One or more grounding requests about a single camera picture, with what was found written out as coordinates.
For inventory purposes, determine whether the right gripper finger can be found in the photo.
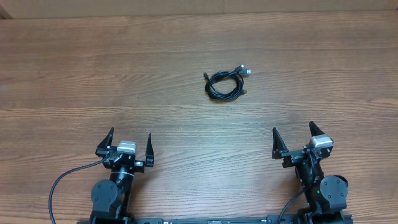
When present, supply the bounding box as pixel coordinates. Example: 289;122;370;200
308;121;325;136
272;128;289;159

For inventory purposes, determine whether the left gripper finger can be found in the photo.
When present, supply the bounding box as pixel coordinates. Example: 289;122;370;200
96;127;114;150
145;133;155;167

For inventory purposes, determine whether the black USB-A cable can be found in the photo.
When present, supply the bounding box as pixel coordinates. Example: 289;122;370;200
205;65;252;101

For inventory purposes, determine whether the black micro USB cable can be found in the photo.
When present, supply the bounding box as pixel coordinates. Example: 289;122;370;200
203;72;248;101

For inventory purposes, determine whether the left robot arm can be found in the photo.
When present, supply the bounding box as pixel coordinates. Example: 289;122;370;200
90;129;155;223

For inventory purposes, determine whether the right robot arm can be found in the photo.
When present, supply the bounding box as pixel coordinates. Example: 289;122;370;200
272;121;353;223

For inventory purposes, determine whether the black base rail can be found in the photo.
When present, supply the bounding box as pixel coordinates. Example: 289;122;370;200
77;213;354;224

